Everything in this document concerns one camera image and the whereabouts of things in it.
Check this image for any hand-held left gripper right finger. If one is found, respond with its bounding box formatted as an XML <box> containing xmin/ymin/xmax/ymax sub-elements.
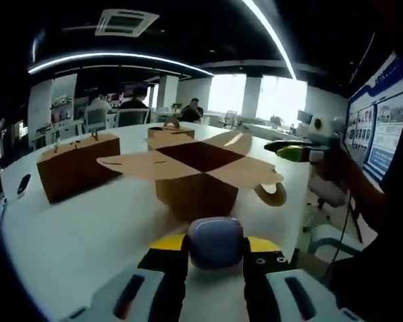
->
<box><xmin>243</xmin><ymin>236</ymin><xmax>362</xmax><ymax>322</ymax></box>

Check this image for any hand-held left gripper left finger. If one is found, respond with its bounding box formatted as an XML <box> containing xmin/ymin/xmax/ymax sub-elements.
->
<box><xmin>58</xmin><ymin>233</ymin><xmax>189</xmax><ymax>322</ymax></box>

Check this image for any blue rounded item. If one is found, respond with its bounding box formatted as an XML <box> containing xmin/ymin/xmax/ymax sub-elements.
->
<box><xmin>187</xmin><ymin>217</ymin><xmax>247</xmax><ymax>270</ymax></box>

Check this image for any brown paper box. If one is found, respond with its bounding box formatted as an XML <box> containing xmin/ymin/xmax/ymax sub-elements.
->
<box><xmin>96</xmin><ymin>131</ymin><xmax>287</xmax><ymax>224</ymax></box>
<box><xmin>72</xmin><ymin>132</ymin><xmax>122</xmax><ymax>189</ymax></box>
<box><xmin>36</xmin><ymin>142</ymin><xmax>89</xmax><ymax>205</ymax></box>
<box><xmin>146</xmin><ymin>118</ymin><xmax>197</xmax><ymax>152</ymax></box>

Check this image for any person's right hand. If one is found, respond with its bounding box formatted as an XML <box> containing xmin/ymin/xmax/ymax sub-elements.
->
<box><xmin>316</xmin><ymin>142</ymin><xmax>354</xmax><ymax>184</ymax></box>

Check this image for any ceiling light strip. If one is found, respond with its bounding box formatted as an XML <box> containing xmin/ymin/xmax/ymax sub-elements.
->
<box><xmin>28</xmin><ymin>51</ymin><xmax>215</xmax><ymax>77</ymax></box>
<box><xmin>240</xmin><ymin>0</ymin><xmax>299</xmax><ymax>81</ymax></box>

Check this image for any black phone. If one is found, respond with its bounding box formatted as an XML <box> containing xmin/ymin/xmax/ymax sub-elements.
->
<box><xmin>17</xmin><ymin>173</ymin><xmax>32</xmax><ymax>197</ymax></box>

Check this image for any white mesh office chair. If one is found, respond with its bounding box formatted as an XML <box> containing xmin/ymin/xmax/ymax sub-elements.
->
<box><xmin>83</xmin><ymin>107</ymin><xmax>109</xmax><ymax>134</ymax></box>
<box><xmin>115</xmin><ymin>108</ymin><xmax>150</xmax><ymax>129</ymax></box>

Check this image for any display shelf with goods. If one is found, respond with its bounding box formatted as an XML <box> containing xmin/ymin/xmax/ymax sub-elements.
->
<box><xmin>50</xmin><ymin>95</ymin><xmax>89</xmax><ymax>124</ymax></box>

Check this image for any ceiling air conditioner unit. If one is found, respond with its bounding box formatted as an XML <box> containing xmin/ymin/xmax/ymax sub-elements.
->
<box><xmin>94</xmin><ymin>9</ymin><xmax>161</xmax><ymax>38</ymax></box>

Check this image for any white partition board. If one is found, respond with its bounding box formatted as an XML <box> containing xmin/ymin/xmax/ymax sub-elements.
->
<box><xmin>28</xmin><ymin>73</ymin><xmax>79</xmax><ymax>127</ymax></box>

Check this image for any blue wall poster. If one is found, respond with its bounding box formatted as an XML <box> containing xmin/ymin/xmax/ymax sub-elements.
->
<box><xmin>343</xmin><ymin>53</ymin><xmax>403</xmax><ymax>184</ymax></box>

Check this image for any black cable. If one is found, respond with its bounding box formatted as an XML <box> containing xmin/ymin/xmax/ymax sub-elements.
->
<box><xmin>331</xmin><ymin>190</ymin><xmax>354</xmax><ymax>270</ymax></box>

